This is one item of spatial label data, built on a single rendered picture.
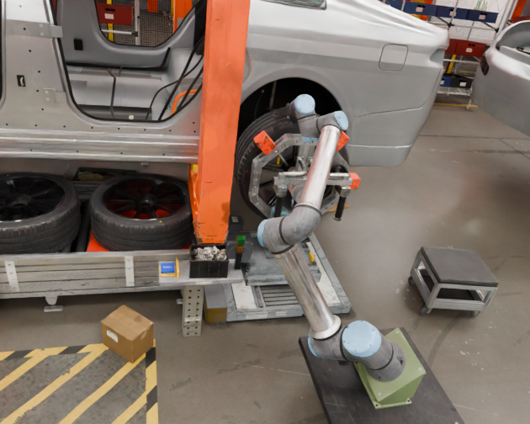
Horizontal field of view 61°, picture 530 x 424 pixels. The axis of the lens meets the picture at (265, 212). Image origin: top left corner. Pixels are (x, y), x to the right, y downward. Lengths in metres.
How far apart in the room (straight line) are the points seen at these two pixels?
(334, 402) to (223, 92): 1.46
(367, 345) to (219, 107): 1.22
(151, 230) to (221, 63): 1.08
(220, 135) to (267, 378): 1.30
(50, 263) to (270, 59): 1.64
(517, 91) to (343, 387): 3.24
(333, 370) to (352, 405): 0.19
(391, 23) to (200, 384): 2.24
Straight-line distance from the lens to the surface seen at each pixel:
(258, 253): 2.93
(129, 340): 2.44
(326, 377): 2.23
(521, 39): 5.71
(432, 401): 2.34
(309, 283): 1.91
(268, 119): 2.52
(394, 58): 2.90
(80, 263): 2.67
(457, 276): 3.07
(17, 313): 2.95
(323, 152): 1.92
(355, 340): 1.98
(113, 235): 2.73
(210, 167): 2.22
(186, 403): 2.42
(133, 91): 3.46
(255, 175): 2.39
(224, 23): 2.01
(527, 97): 4.55
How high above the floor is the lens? 2.00
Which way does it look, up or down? 32 degrees down
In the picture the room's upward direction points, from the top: 9 degrees clockwise
